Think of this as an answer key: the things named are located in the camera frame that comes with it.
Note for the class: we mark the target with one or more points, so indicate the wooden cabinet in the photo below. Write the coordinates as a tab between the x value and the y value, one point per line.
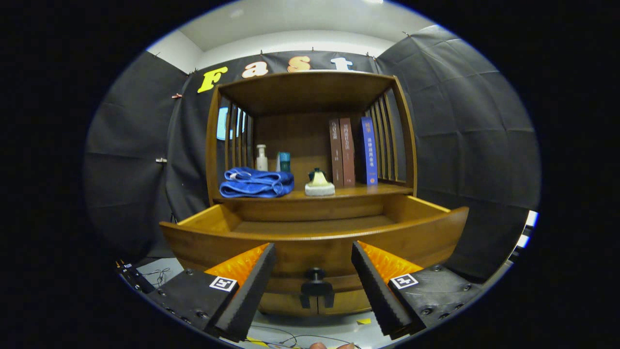
300	92

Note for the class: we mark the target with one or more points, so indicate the blue book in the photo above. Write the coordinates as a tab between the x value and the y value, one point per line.
369	152

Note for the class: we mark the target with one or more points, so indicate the yellow tape piece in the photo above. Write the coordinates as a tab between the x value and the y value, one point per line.
364	321

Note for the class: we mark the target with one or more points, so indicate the teal bottle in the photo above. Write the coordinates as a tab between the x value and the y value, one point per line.
285	162

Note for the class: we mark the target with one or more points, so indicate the wooden cabinet door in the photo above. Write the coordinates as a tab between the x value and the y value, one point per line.
281	305
348	300

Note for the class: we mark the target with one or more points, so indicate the yellow striped floor tape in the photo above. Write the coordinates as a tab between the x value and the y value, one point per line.
256	342

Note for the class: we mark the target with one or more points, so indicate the dark brown book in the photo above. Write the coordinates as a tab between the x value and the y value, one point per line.
336	155

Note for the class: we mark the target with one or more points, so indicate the folded blue towel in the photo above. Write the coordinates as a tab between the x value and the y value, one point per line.
256	186

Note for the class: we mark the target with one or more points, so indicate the black backdrop cloth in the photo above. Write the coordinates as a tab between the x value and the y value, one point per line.
474	145

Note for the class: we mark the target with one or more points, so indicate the blue lidded teacup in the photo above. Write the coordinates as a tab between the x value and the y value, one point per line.
312	173

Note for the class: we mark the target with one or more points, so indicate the wooden drawer with black knob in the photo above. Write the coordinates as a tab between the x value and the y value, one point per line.
310	252

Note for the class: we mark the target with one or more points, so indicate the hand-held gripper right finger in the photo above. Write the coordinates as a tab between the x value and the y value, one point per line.
375	286

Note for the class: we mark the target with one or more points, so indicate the black floor device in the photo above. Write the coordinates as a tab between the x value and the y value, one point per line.
135	278

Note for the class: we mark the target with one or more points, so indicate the wooden countertop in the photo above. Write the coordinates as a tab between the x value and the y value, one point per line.
358	190

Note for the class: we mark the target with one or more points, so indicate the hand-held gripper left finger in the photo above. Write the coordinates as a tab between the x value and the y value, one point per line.
249	291

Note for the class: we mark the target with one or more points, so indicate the white pump bottle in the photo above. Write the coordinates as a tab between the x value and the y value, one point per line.
261	162

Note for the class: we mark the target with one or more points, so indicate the reddish brown book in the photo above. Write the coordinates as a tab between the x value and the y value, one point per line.
348	155

